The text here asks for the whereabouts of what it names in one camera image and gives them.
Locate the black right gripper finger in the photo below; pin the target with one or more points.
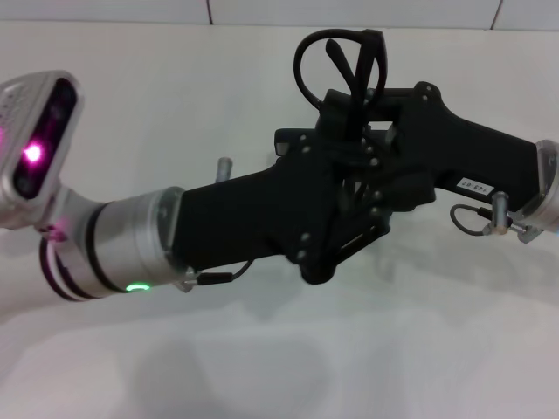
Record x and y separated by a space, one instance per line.
336 113
360 187

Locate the black glasses case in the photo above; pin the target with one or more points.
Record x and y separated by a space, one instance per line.
284 139

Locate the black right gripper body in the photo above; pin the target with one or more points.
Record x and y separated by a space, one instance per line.
471 157

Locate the silver right wrist connector stud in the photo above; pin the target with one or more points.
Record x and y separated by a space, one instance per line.
498 214

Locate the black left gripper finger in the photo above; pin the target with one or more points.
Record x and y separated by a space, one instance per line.
349 251
386 137

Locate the silver left wrist connector stud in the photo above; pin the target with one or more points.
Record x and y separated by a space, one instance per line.
224 168

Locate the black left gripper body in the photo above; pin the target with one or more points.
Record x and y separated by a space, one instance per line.
244 218

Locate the silver wrist connector stud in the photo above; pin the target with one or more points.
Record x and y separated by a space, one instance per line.
498 214
224 168

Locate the black glasses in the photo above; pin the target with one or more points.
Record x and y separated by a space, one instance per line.
369 65

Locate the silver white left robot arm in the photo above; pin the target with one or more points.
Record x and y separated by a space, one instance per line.
122 244

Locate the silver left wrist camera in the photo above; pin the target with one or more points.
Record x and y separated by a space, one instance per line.
39 144

